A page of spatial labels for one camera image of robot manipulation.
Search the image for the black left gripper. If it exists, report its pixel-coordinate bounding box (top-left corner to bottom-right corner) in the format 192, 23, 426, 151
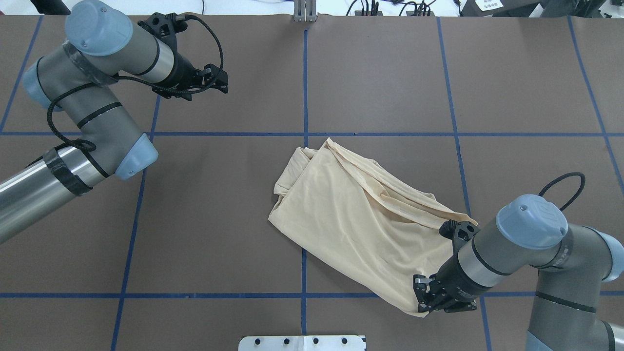
166, 54, 228, 101

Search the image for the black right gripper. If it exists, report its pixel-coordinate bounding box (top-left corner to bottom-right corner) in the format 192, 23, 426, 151
412, 261, 491, 313

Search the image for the beige long-sleeve printed shirt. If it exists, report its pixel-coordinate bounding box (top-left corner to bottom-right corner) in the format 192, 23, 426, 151
268, 138, 476, 318

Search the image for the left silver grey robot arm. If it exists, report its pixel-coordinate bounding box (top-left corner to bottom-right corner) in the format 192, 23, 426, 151
1, 0, 228, 243

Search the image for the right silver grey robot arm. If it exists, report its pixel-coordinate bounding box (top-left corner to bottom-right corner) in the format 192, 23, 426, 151
412, 194, 623, 351

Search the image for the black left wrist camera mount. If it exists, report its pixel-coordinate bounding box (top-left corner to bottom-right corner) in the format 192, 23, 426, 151
137, 13, 189, 51

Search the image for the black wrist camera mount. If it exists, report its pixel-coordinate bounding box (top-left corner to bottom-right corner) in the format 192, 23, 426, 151
438, 220, 480, 255
137, 13, 189, 51

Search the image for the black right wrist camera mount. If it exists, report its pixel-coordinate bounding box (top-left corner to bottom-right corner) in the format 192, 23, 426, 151
438, 220, 480, 255

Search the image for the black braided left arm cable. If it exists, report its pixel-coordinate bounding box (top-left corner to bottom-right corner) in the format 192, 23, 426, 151
46, 14, 225, 153

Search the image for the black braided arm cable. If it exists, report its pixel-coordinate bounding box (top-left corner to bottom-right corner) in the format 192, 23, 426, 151
46, 14, 225, 153
538, 172, 586, 212

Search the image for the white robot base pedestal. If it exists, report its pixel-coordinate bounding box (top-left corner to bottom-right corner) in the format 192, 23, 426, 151
238, 335, 367, 351

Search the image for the grey aluminium camera post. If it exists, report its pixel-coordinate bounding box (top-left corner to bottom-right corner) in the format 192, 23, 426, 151
292, 0, 318, 23

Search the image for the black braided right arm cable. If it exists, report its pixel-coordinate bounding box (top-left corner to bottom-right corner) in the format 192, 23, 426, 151
538, 172, 586, 212

